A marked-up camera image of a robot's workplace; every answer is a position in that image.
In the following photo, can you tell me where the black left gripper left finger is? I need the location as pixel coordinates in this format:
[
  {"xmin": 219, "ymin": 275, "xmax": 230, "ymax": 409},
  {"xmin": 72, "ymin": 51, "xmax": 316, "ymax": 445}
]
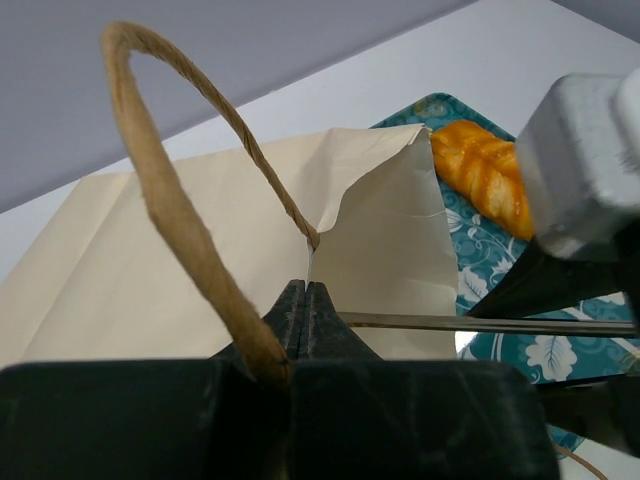
[{"xmin": 0, "ymin": 279, "xmax": 306, "ymax": 480}]

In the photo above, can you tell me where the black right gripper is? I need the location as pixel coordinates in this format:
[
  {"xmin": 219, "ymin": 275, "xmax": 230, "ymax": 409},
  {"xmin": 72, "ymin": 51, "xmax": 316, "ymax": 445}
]
[{"xmin": 468, "ymin": 238, "xmax": 639, "ymax": 455}]

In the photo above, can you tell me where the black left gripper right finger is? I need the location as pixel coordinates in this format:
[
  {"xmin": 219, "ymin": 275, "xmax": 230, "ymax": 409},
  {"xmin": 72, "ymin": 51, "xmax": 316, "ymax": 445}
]
[{"xmin": 287, "ymin": 282, "xmax": 560, "ymax": 479}]

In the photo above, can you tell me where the orange twisted fake bread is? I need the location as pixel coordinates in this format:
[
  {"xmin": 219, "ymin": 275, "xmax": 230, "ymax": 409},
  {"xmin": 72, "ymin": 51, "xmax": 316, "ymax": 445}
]
[{"xmin": 431, "ymin": 120, "xmax": 534, "ymax": 241}]

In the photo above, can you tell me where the beige paper bag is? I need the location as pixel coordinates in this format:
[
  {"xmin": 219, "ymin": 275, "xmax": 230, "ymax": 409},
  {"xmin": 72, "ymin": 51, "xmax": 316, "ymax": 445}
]
[{"xmin": 1, "ymin": 22, "xmax": 457, "ymax": 388}]

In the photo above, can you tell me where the teal floral tray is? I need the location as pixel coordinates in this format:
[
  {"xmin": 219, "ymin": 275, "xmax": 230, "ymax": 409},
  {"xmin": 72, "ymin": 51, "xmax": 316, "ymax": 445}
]
[{"xmin": 367, "ymin": 92, "xmax": 640, "ymax": 451}]

